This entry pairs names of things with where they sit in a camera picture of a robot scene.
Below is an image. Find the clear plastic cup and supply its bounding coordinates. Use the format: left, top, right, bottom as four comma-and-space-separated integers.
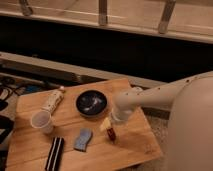
30, 111, 54, 134

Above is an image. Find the blue sponge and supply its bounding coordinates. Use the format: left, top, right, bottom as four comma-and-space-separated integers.
74, 128, 93, 152

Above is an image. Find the metal railing post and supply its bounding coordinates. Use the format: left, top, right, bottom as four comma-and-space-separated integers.
158, 0, 176, 34
98, 0, 107, 26

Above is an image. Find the white patterned bottle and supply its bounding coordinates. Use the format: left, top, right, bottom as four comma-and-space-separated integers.
42, 86, 65, 113

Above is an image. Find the metal railing post middle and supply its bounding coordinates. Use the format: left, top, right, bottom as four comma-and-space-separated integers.
98, 0, 107, 26

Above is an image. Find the black round bowl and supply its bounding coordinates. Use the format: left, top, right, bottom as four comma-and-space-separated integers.
76, 90, 107, 117

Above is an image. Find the metal railing post right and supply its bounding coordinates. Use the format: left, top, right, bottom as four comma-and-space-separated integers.
158, 0, 176, 34

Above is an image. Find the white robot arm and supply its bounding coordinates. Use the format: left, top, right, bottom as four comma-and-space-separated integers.
100, 71, 213, 171

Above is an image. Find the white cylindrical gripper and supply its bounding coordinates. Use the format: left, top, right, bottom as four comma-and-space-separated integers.
100, 108, 133, 131

